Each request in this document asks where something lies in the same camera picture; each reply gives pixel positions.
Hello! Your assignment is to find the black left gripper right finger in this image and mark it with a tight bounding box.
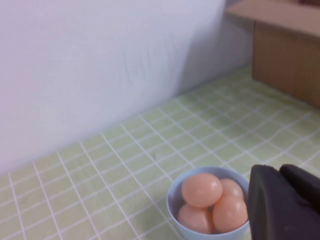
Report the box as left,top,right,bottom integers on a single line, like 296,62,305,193
278,163,320,215

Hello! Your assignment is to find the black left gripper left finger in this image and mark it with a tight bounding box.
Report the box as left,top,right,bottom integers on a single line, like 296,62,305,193
247,164,320,240

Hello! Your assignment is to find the brown egg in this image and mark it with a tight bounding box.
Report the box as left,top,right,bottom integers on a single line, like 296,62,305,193
218,178,245,201
177,203,215,235
181,173,223,208
212,194,249,233

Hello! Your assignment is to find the brown cardboard box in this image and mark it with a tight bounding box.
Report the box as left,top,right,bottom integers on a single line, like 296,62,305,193
226,0,320,110

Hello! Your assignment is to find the light blue bowl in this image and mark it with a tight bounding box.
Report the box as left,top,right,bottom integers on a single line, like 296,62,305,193
166,166,251,240

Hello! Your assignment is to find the green checkered tablecloth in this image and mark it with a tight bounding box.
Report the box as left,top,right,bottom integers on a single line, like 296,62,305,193
0,65,320,240

